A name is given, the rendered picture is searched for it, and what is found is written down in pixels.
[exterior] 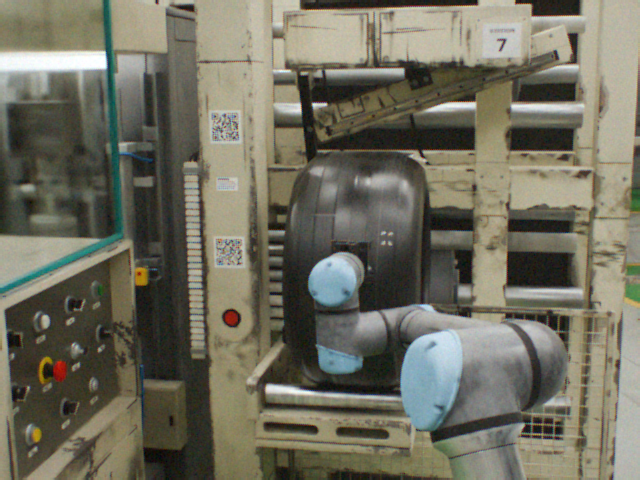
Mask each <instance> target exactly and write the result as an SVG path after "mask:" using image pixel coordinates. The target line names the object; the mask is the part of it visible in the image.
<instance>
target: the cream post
mask: <svg viewBox="0 0 640 480"><path fill-rule="evenodd" d="M194 12H195V37H196V62H197V87H198V112H199V137H200V162H201V186H202V211H203V236H204V260H205V286H206V311H207V336H208V356H209V386H210V411H211V437H212V462H213V480H274V475H273V447H264V446H255V438H256V437H255V421H251V420H247V419H246V395H245V383H246V380H247V379H248V378H249V376H250V375H251V374H252V372H253V371H254V370H255V368H256V367H257V366H258V364H259V363H261V361H262V360H263V359H264V358H265V357H266V355H267V354H268V353H269V351H270V271H269V230H268V189H267V148H266V108H265V67H264V26H263V0H194ZM217 110H241V121H242V144H210V123H209V111H217ZM217 177H238V191H217ZM214 236H236V237H244V254H245V268H215V257H214ZM228 312H235V313H236V314H237V315H238V321H237V323H236V324H234V325H229V324H228V323H227V322H226V321H225V316H226V314H227V313H228Z"/></svg>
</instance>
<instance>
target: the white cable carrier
mask: <svg viewBox="0 0 640 480"><path fill-rule="evenodd" d="M198 166H200V167H198ZM184 168H201V162H200V160H197V162H193V160H191V162H186V163H184ZM184 174H190V175H186V176H185V181H190V182H187V183H185V188H191V189H187V190H186V191H185V195H191V196H187V197H186V199H185V200H186V201H191V202H188V203H186V208H191V209H188V210H186V215H191V216H188V217H187V218H186V221H187V222H191V223H188V224H187V228H191V229H189V230H187V235H191V236H189V237H188V238H187V242H191V243H189V244H188V249H191V250H189V251H188V255H190V256H189V257H188V261H189V262H190V263H189V264H188V268H191V270H189V275H191V276H190V277H189V281H191V282H190V283H189V287H190V288H191V289H190V294H191V296H190V301H192V302H191V303H190V307H192V308H191V310H190V311H191V314H192V315H191V320H192V321H191V327H192V328H191V333H192V334H191V339H193V340H192V341H191V346H193V347H192V348H191V349H200V350H208V336H207V311H206V286H205V260H204V236H203V211H202V200H200V199H202V194H200V193H202V187H199V186H201V180H199V179H201V173H184ZM191 358H205V355H197V354H192V355H191Z"/></svg>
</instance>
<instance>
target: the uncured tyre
mask: <svg viewBox="0 0 640 480"><path fill-rule="evenodd" d="M408 156H409V154H405V153H403V152H399V151H328V152H324V153H322V154H318V155H316V156H315V157H314V158H313V159H312V160H311V161H310V162H309V163H308V164H307V165H306V166H305V167H304V168H303V169H302V170H301V171H300V172H299V173H298V174H297V176H296V180H295V183H294V186H293V190H292V193H291V198H290V201H289V206H288V212H287V218H286V226H285V234H284V245H283V261H282V304H283V318H284V328H285V335H286V341H287V346H288V350H289V354H290V357H291V359H292V361H293V363H294V365H295V366H296V367H297V369H298V370H299V371H300V372H301V374H302V375H303V376H304V377H305V378H306V379H307V380H308V381H309V382H310V383H312V384H315V385H321V386H335V387H352V388H370V389H387V390H396V389H400V388H401V377H402V368H403V361H404V357H405V355H406V353H407V352H406V351H399V352H392V353H385V354H380V355H374V356H368V357H362V358H363V361H362V368H361V369H360V370H358V371H354V372H353V373H349V374H330V373H326V372H324V371H323V370H322V369H321V367H320V364H319V355H318V348H317V347H316V344H317V332H316V314H315V306H314V298H313V297H312V295H311V293H310V291H309V286H308V281H309V277H310V274H311V273H312V271H313V269H314V267H315V266H316V265H317V264H318V263H319V262H320V261H322V260H323V259H325V258H328V257H329V256H331V240H333V239H335V238H337V241H340V240H350V241H358V242H367V241H369V240H372V252H371V253H369V266H370V267H371V268H372V271H374V272H376V279H375V280H370V283H367V284H361V285H360V286H359V287H358V296H359V312H368V311H375V310H382V309H389V308H397V307H403V306H410V305H419V306H421V305H428V306H429V286H430V203H429V187H428V181H427V175H426V171H425V169H424V168H423V167H422V166H421V165H420V164H419V163H418V162H417V161H416V160H415V159H413V158H410V157H408ZM312 214H343V215H344V216H312ZM380 229H391V230H395V235H394V248H379V236H380Z"/></svg>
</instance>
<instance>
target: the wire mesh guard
mask: <svg viewBox="0 0 640 480"><path fill-rule="evenodd" d="M429 306H432V307H433V310H435V311H446V314H447V311H450V312H456V316H457V315H458V312H468V318H469V312H475V313H480V314H479V320H480V317H481V313H490V322H491V313H500V314H502V321H503V314H512V319H513V317H514V314H524V320H525V315H535V322H536V315H547V327H548V315H549V316H570V324H569V331H559V324H558V331H555V332H558V335H559V332H569V342H563V343H569V344H568V353H567V354H568V368H569V364H574V365H579V375H578V374H568V371H567V384H563V385H566V395H565V394H557V395H562V396H566V405H556V395H555V405H553V404H544V405H550V406H555V411H554V414H544V405H543V414H542V413H526V412H522V411H521V414H522V413H523V414H539V415H543V419H542V424H532V423H524V424H530V425H542V442H541V444H532V443H521V434H522V435H531V436H532V435H539V434H532V429H531V434H524V433H520V441H519V443H517V442H516V443H517V444H519V454H524V455H530V463H522V464H530V473H525V474H528V475H530V479H531V475H540V480H541V476H552V477H551V480H553V476H555V477H562V480H563V477H568V478H574V480H575V478H581V479H584V480H585V479H595V480H606V458H607V441H608V425H609V408H610V391H611V374H612V357H613V340H614V324H615V310H601V309H575V308H549V307H523V306H497V305H445V304H429ZM571 316H574V317H582V325H581V332H580V331H570V327H571ZM583 317H593V327H592V332H582V328H583ZM594 317H599V318H609V320H608V328H607V333H603V332H593V331H594ZM570 332H576V333H581V343H578V342H570ZM582 333H592V343H582ZM593 333H599V334H607V341H606V344H600V343H593ZM570 343H574V344H580V354H577V353H569V348H570ZM582 344H592V345H591V354H581V348H582ZM593 344H596V345H606V355H597V354H592V349H593ZM569 354H573V355H580V363H579V364H577V363H569ZM581 355H591V363H590V364H581ZM592 355H594V356H606V358H605V365H597V364H592ZM581 365H590V375H580V367H581ZM592 365H593V366H605V376H597V375H591V367H592ZM294 371H298V380H294ZM568 375H575V376H579V383H578V384H568ZM580 376H590V382H589V385H580ZM591 376H594V377H604V386H598V385H591ZM294 381H298V384H299V381H301V382H308V384H309V381H302V380H299V370H298V369H297V370H294V366H293V368H292V369H291V371H290V372H289V374H288V375H287V385H289V384H290V383H294ZM568 385H578V395H567V388H568ZM579 386H589V396H583V395H579ZM590 386H595V387H604V393H603V397H601V396H590ZM567 396H578V403H577V406H569V405H567ZM579 396H581V397H589V401H588V407H586V406H579ZM590 397H598V398H603V407H589V404H590ZM556 406H565V415H557V414H556ZM567 407H577V416H574V415H566V409H567ZM578 407H583V408H588V416H578ZM589 408H603V410H602V417H590V416H589ZM544 415H554V425H548V424H543V421H544ZM555 415H556V416H565V426H563V425H555ZM566 416H572V417H577V422H576V426H566ZM578 417H588V419H587V427H580V426H577V425H578ZM589 418H602V428H595V427H588V422H589ZM543 425H546V426H554V434H553V445H547V444H543ZM555 426H561V427H564V435H555ZM566 427H576V436H570V435H565V430H566ZM577 428H587V437H584V436H577ZM588 428H592V429H601V438H600V437H588ZM554 436H564V446H561V445H554ZM565 436H567V437H576V441H575V446H565ZM577 437H582V438H586V447H576V444H577ZM588 438H598V439H601V445H600V448H591V447H587V440H588ZM520 444H530V445H541V455H540V454H526V453H520ZM542 445H545V446H553V455H542ZM554 446H559V447H563V456H555V455H554ZM413 447H423V452H422V456H413ZM413 447H412V456H411V457H412V460H411V465H409V464H396V463H392V456H391V463H381V455H380V472H371V459H372V454H370V462H361V454H360V462H356V461H350V453H349V461H343V460H341V452H340V460H330V451H329V459H321V451H320V459H316V458H310V450H309V458H302V457H300V449H299V457H296V454H295V449H292V448H288V454H289V480H296V477H299V480H300V477H307V478H310V480H311V478H320V480H321V479H329V480H330V479H332V480H346V479H341V470H343V471H349V480H350V471H355V472H360V480H361V472H369V473H370V480H371V473H380V480H381V474H391V480H392V474H395V475H407V476H411V480H412V476H421V477H422V480H423V477H432V480H433V478H443V480H444V478H447V479H454V478H449V477H444V468H448V469H451V468H450V467H444V459H448V458H444V454H443V458H438V457H433V452H434V447H427V446H424V431H423V446H413ZM424 447H425V448H433V449H432V457H425V456H423V454H424ZM565 447H574V448H575V457H568V456H564V450H565ZM576 448H586V456H585V458H582V457H576ZM587 448H588V449H600V462H599V468H590V467H586V459H597V458H587ZM531 455H538V456H541V464H534V463H531ZM542 456H552V465H549V464H542ZM413 457H422V465H412V463H413ZM554 457H563V466H562V465H553V458H554ZM564 457H566V458H575V460H574V466H564ZM296 458H299V466H296ZM300 458H301V459H309V464H310V467H305V466H300ZM423 458H432V466H423ZM433 458H436V459H443V467H436V466H433ZM576 458H581V459H585V467H576V466H575V463H576ZM310 459H315V460H320V468H318V467H311V462H310ZM321 460H327V461H329V468H321ZM330 461H340V469H331V468H330ZM341 462H349V470H344V469H341ZM350 462H354V463H360V471H357V470H350ZM361 463H370V471H361ZM381 464H391V473H383V472H381ZM392 464H395V465H408V466H411V475H409V474H396V473H392ZM531 464H532V465H540V474H531ZM542 465H546V466H552V475H543V474H541V467H542ZM412 466H422V475H412ZM553 466H560V467H563V468H562V476H556V475H553ZM296 467H299V476H296ZM300 467H304V468H310V477H308V476H300ZM423 467H432V476H423ZM433 467H434V468H443V477H435V476H433ZM564 467H574V477H570V476H563V470H564ZM311 468H317V469H320V477H311ZM575 468H585V474H584V478H583V477H575ZM586 468H587V469H599V479H597V478H585V477H586ZM321 469H329V478H321ZM330 470H340V479H333V478H330ZM530 479H529V480H530Z"/></svg>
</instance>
